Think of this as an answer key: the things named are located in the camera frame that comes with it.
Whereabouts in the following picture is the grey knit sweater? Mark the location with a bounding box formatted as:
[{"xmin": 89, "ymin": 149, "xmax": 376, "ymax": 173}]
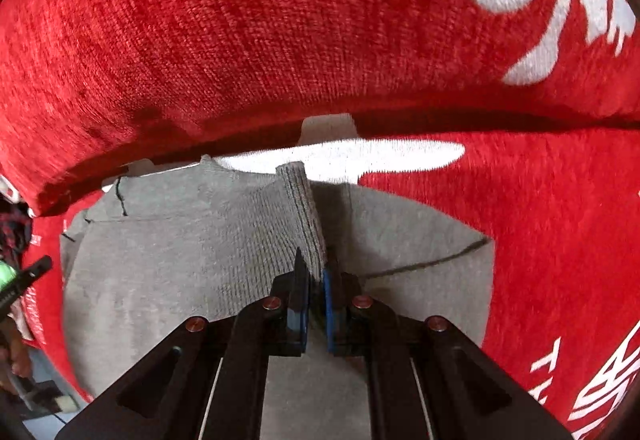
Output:
[{"xmin": 60, "ymin": 154, "xmax": 497, "ymax": 440}]

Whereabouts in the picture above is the person's left hand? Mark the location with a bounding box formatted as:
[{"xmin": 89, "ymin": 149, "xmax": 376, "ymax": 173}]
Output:
[{"xmin": 1, "ymin": 318, "xmax": 32, "ymax": 378}]

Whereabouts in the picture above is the red blanket with white letters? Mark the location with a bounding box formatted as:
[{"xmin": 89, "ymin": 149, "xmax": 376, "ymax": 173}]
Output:
[{"xmin": 1, "ymin": 0, "xmax": 639, "ymax": 439}]

